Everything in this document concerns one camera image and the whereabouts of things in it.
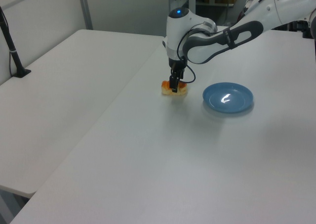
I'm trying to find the bread with orange topping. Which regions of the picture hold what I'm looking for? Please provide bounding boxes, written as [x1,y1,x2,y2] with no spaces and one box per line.
[160,80,188,96]

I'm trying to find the dark equipment behind arm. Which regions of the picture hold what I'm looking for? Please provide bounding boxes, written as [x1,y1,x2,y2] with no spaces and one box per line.
[287,7,316,41]

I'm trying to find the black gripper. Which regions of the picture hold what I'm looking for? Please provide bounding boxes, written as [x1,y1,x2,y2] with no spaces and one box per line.
[168,56,188,93]

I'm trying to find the blue round plate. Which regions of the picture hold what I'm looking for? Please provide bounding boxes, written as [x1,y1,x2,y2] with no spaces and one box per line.
[202,82,254,114]

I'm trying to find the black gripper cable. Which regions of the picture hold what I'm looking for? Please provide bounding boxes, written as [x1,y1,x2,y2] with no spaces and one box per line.
[176,30,197,84]

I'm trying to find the black camera stand pole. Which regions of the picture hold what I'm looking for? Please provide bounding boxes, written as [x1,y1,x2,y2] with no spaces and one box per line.
[0,5,32,79]

